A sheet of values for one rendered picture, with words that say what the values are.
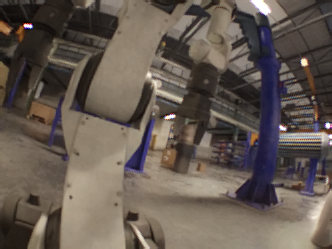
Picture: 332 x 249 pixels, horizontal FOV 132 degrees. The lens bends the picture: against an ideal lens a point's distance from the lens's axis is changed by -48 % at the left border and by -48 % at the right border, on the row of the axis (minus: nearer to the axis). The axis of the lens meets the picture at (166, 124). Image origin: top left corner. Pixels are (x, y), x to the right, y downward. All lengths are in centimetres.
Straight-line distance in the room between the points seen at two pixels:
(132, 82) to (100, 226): 27
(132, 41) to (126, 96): 12
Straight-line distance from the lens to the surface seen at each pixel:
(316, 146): 383
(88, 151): 27
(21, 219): 53
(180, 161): 315
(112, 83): 29
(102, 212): 25
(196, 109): 36
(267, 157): 201
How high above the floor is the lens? 51
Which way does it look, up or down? 8 degrees up
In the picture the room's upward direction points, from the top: 14 degrees clockwise
